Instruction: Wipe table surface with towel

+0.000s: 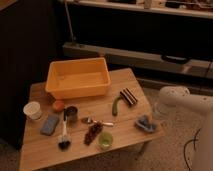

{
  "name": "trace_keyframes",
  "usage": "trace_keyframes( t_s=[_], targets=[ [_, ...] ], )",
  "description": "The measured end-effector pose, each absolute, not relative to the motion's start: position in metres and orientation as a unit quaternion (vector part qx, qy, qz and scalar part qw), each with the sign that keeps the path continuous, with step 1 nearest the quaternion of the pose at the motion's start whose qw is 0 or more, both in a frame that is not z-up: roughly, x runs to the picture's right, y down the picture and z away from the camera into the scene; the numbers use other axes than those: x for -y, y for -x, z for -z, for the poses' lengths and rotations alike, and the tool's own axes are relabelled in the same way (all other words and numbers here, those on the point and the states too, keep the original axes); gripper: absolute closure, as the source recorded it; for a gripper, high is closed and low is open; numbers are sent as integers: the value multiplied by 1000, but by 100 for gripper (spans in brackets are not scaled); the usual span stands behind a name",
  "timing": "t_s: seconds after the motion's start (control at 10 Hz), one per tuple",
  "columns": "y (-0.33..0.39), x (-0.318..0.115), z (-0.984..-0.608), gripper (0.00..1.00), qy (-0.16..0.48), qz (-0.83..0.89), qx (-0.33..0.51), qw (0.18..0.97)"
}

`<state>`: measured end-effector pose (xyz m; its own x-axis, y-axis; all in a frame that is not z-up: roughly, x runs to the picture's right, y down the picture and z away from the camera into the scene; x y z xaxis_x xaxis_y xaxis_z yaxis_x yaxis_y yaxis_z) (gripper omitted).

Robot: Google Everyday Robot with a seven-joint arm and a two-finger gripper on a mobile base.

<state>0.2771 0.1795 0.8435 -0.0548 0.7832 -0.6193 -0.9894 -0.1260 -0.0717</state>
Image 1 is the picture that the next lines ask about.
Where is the grey shelf unit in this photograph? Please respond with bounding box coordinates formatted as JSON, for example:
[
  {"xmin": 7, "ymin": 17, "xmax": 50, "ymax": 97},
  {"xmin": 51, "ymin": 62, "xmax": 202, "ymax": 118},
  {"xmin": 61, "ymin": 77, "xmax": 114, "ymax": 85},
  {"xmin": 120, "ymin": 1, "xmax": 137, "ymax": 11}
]
[{"xmin": 56, "ymin": 0, "xmax": 213, "ymax": 87}]

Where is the metal can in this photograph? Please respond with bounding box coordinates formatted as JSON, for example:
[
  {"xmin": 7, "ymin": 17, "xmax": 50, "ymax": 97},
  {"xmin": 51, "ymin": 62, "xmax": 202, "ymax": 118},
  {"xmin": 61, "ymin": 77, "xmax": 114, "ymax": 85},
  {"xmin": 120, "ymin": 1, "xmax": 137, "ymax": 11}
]
[{"xmin": 65, "ymin": 106, "xmax": 78, "ymax": 123}]

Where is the dark grape bunch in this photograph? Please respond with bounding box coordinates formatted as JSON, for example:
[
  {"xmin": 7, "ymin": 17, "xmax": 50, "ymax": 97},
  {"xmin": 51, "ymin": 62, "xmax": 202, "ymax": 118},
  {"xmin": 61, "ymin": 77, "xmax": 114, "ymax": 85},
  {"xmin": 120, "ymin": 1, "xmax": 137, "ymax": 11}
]
[{"xmin": 84, "ymin": 122, "xmax": 103, "ymax": 145}]

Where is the wooden table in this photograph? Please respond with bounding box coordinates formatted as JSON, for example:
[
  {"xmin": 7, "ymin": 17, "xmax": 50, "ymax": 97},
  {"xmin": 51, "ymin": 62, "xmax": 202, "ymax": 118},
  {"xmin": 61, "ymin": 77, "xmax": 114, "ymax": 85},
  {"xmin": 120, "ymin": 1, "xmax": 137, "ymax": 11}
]
[{"xmin": 19, "ymin": 68, "xmax": 164, "ymax": 171}]

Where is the yellow plastic bin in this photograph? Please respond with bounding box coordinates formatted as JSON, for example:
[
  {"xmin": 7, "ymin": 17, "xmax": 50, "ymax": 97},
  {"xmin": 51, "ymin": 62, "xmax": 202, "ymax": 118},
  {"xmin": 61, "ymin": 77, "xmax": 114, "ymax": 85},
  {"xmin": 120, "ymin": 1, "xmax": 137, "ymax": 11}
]
[{"xmin": 45, "ymin": 57, "xmax": 111, "ymax": 99}]

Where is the white paper cup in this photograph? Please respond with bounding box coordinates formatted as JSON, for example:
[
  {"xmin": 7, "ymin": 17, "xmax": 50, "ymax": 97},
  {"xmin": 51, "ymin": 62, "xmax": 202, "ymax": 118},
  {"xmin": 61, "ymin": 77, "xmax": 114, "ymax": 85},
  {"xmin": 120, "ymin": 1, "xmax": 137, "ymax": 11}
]
[{"xmin": 23, "ymin": 101, "xmax": 42, "ymax": 120}]

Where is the metal spoon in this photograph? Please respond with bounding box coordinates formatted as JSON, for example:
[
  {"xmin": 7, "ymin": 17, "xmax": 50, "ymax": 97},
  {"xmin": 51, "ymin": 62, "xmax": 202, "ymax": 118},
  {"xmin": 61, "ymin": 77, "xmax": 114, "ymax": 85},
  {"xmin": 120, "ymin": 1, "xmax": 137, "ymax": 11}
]
[{"xmin": 81, "ymin": 117, "xmax": 114, "ymax": 127}]

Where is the blue towel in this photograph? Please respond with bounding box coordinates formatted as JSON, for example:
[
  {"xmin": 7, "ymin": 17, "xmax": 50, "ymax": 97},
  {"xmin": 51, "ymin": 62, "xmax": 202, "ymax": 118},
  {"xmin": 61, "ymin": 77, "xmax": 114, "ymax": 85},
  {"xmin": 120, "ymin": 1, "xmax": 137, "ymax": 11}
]
[{"xmin": 135, "ymin": 115, "xmax": 157, "ymax": 133}]

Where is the green cucumber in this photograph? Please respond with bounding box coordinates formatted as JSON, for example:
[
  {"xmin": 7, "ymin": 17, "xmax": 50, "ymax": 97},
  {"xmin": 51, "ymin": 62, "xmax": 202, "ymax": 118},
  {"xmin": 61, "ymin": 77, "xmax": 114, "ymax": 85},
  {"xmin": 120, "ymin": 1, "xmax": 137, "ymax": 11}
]
[{"xmin": 112, "ymin": 96, "xmax": 122, "ymax": 116}]

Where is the orange fruit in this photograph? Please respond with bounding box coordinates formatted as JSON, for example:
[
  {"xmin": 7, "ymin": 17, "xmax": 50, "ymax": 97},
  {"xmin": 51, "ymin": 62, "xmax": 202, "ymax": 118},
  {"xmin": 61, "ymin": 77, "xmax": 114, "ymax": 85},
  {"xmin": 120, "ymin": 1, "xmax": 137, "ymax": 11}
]
[{"xmin": 52, "ymin": 100, "xmax": 65, "ymax": 112}]

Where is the striped brown block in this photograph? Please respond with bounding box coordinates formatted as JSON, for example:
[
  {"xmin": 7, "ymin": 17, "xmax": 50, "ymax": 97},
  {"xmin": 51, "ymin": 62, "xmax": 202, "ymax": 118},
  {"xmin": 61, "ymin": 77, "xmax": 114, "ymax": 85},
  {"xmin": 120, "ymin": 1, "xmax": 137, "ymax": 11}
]
[{"xmin": 120, "ymin": 88, "xmax": 138, "ymax": 106}]

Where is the green small bowl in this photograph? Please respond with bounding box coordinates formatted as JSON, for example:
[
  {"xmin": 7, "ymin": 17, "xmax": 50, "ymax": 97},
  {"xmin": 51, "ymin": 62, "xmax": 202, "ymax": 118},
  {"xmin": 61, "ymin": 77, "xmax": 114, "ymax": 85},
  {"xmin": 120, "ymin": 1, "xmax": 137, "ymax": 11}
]
[{"xmin": 98, "ymin": 132, "xmax": 113, "ymax": 150}]

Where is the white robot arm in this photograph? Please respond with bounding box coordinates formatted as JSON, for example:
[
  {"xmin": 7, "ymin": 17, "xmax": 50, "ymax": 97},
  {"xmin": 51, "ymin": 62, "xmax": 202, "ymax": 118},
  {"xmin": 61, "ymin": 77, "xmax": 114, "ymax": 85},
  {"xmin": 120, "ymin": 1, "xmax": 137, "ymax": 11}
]
[{"xmin": 155, "ymin": 86, "xmax": 213, "ymax": 171}]

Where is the black cable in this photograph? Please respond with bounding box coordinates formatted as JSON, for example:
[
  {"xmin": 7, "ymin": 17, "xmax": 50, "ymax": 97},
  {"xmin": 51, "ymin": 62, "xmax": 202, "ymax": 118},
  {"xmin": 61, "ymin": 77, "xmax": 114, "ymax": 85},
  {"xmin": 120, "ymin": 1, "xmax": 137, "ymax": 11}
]
[{"xmin": 183, "ymin": 128, "xmax": 202, "ymax": 171}]

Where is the blue sponge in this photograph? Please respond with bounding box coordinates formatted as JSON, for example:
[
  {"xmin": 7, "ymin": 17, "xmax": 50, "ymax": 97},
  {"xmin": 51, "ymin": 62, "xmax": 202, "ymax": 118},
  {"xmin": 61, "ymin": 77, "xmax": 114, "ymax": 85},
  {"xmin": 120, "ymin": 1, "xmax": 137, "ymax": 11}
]
[{"xmin": 40, "ymin": 114, "xmax": 59, "ymax": 136}]

